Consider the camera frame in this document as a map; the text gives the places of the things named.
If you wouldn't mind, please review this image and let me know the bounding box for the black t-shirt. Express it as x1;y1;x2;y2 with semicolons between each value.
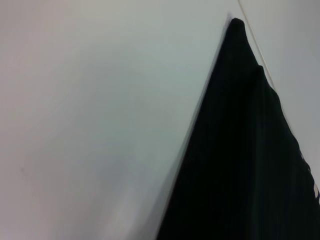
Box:
155;17;320;240

